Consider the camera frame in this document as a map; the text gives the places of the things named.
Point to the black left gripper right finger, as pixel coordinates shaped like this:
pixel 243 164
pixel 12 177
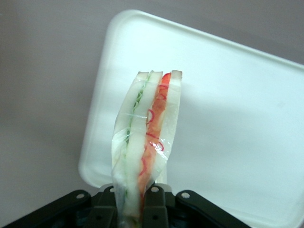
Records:
pixel 156 209

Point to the plastic-wrapped triangle sandwich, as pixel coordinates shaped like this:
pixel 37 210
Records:
pixel 145 133

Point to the white plastic tray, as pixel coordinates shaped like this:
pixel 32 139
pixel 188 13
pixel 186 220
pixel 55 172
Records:
pixel 225 99

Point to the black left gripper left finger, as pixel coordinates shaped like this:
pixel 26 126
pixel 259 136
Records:
pixel 99 209

